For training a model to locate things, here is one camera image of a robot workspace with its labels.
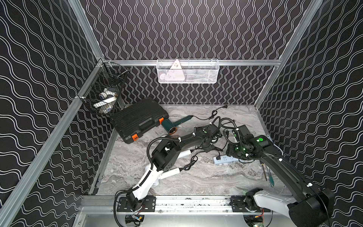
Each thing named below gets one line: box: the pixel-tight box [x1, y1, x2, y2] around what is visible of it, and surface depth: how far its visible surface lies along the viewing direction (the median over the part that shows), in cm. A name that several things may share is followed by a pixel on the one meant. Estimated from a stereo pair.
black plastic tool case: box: [110, 96, 170, 145], surface depth 105 cm
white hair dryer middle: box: [177, 149, 192, 159], surface depth 92 cm
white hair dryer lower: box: [158, 167, 181, 180], surface depth 85 cm
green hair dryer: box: [161, 114, 194, 135], surface depth 105 cm
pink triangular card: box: [166, 59, 185, 81], surface depth 92 cm
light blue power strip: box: [213, 155, 240, 165], surface depth 90 cm
